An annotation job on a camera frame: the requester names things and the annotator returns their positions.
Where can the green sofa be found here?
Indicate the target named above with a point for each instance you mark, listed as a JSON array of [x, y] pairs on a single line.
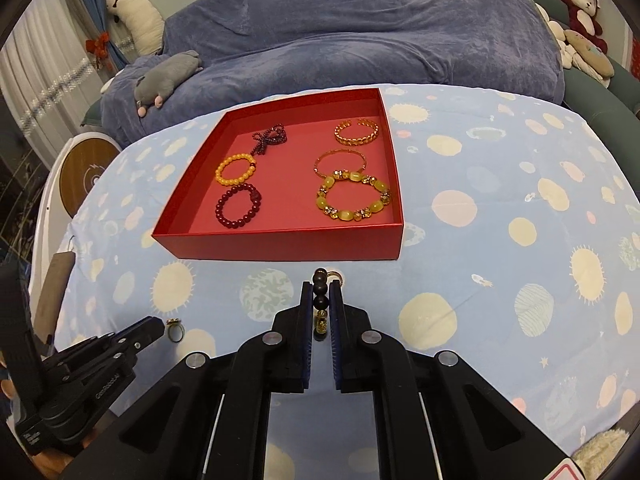
[[595, 100]]

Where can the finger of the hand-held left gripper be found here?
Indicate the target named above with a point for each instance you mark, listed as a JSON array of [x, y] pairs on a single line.
[[145, 337], [127, 329]]

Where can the purple bead strand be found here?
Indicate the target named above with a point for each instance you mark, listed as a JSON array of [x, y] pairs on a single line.
[[265, 140]]

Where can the blue curtain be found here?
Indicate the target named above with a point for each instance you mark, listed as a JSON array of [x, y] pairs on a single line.
[[95, 0]]

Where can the small white plush toy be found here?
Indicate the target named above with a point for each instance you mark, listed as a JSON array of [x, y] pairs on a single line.
[[557, 35]]

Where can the beige round plush toy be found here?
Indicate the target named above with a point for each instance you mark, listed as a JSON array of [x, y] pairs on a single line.
[[592, 57]]

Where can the red monkey plush toy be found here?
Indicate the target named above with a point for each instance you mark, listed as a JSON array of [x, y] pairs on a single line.
[[580, 17]]

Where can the red cardboard box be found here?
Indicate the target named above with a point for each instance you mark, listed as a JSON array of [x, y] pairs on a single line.
[[280, 246]]

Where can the white sheer curtain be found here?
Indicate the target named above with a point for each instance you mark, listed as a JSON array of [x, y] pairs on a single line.
[[35, 85]]

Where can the grey plush toy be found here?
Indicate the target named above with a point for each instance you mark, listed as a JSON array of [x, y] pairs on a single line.
[[165, 77]]

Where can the blue velvet blanket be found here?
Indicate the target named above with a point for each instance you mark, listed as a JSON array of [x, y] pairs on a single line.
[[375, 25]]

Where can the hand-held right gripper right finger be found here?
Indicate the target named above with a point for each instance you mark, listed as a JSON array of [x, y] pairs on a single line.
[[336, 340]]

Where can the red curtain tie bow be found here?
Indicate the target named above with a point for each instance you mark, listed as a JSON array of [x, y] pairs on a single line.
[[97, 44]]

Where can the light blue planet-print sheet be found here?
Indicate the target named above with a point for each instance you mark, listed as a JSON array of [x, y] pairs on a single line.
[[500, 260]]

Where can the thin gold bangle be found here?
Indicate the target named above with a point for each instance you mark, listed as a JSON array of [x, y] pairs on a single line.
[[340, 152]]

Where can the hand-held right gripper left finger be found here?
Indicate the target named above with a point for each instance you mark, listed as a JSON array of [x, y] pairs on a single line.
[[305, 332]]

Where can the white fluffy blanket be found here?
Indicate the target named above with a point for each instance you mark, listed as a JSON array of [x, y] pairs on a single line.
[[600, 455]]

